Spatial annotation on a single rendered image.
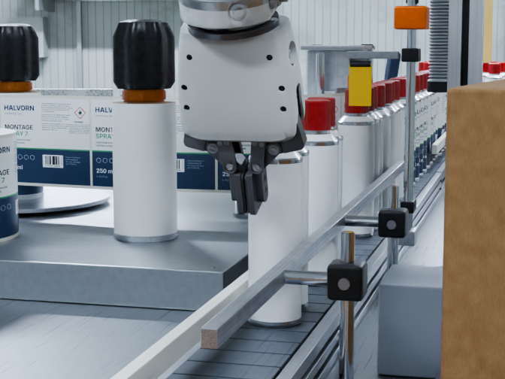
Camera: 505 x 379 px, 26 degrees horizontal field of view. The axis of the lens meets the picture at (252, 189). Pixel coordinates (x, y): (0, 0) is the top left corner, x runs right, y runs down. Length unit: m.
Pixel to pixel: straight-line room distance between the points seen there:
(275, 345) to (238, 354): 0.04
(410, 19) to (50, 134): 0.64
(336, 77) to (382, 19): 7.94
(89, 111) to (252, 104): 0.87
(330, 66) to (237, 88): 1.05
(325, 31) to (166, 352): 9.04
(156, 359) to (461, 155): 0.29
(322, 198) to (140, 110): 0.36
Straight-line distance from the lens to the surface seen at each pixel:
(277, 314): 1.04
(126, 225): 1.49
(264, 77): 0.89
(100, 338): 1.21
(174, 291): 1.32
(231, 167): 0.94
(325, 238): 1.08
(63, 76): 10.07
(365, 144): 1.51
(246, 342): 0.99
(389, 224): 1.18
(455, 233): 0.69
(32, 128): 1.80
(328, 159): 1.20
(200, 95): 0.91
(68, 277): 1.37
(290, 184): 1.02
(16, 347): 1.19
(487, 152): 0.68
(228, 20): 0.86
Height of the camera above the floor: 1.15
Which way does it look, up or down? 8 degrees down
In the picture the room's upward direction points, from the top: straight up
